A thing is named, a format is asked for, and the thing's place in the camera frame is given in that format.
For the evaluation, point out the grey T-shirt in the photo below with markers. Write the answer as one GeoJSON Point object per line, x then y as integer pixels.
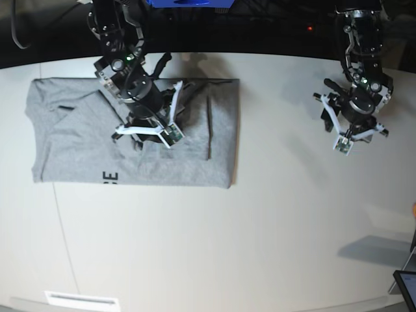
{"type": "Point", "coordinates": [74, 121]}

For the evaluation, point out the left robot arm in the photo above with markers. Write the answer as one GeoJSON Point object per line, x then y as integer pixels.
{"type": "Point", "coordinates": [351, 112]}

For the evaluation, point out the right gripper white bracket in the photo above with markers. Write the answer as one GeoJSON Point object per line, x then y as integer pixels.
{"type": "Point", "coordinates": [152, 115]}

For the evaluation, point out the tablet with black frame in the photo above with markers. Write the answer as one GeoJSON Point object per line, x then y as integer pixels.
{"type": "Point", "coordinates": [406, 283]}

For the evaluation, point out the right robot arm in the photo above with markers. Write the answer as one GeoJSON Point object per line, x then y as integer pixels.
{"type": "Point", "coordinates": [118, 27]}

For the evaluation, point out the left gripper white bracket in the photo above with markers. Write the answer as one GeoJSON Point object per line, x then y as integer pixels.
{"type": "Point", "coordinates": [357, 131]}

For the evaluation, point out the white label strip on table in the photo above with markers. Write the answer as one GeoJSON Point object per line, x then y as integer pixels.
{"type": "Point", "coordinates": [77, 301]}

